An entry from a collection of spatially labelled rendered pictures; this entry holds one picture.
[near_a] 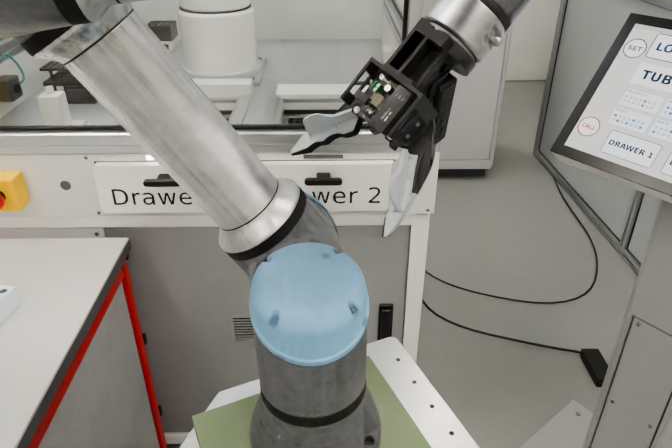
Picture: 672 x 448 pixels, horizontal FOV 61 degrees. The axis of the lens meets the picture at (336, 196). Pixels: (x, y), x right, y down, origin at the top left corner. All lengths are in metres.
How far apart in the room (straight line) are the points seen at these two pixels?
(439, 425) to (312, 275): 0.38
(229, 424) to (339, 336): 0.25
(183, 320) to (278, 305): 0.92
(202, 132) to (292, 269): 0.16
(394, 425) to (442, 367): 1.29
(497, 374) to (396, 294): 0.75
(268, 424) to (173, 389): 0.99
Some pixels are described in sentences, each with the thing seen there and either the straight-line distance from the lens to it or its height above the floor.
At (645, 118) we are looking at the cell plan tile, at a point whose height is 1.05.
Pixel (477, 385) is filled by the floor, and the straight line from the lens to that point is 1.99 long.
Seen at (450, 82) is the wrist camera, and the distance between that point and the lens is 0.63.
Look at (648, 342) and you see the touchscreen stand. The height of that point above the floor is 0.58.
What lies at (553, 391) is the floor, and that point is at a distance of 2.04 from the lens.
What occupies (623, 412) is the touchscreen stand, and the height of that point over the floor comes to 0.36.
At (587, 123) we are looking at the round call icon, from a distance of 1.20.
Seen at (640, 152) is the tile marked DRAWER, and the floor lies 1.00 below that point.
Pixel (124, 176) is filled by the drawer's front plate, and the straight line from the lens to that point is 1.22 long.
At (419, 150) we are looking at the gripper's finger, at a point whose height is 1.18.
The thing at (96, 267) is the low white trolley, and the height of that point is 0.76.
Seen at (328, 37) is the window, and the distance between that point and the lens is 1.09.
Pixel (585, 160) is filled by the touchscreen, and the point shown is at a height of 0.97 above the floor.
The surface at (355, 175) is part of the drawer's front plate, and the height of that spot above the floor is 0.90.
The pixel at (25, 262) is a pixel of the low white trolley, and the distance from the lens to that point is 1.30.
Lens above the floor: 1.43
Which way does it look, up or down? 29 degrees down
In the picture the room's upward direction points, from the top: straight up
